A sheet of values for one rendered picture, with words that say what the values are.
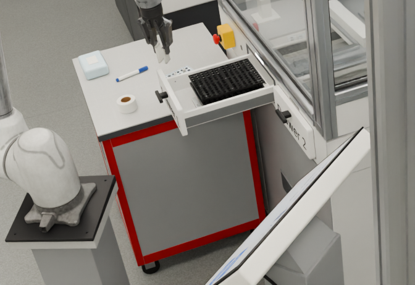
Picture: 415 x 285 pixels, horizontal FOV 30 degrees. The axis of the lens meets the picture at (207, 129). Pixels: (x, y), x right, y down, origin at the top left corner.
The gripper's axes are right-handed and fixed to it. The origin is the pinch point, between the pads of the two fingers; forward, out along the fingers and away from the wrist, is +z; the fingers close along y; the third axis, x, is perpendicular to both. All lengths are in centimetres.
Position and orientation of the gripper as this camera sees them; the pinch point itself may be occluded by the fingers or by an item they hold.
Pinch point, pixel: (162, 53)
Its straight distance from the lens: 274.5
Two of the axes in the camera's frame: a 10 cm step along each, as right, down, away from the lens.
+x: 4.1, -6.2, 6.6
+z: 1.7, 7.7, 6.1
